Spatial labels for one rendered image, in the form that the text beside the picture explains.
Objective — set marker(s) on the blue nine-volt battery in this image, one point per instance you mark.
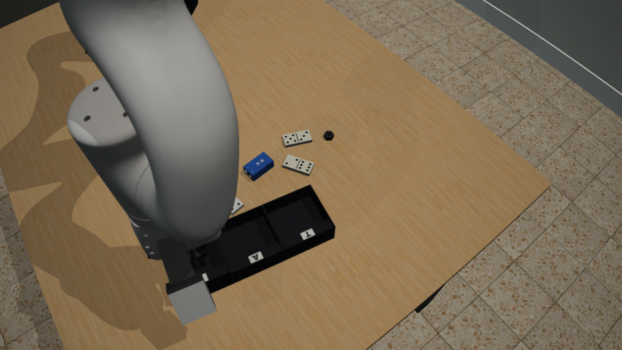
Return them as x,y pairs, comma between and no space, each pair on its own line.
258,166

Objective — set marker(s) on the black three-compartment bin rack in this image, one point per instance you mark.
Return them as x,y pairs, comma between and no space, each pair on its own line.
265,236

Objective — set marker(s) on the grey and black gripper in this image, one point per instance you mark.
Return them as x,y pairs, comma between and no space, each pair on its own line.
147,239

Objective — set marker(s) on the white domino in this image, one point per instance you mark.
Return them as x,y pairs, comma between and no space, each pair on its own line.
297,138
298,165
237,206

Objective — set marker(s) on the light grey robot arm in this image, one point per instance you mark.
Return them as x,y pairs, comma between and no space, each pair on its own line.
160,129

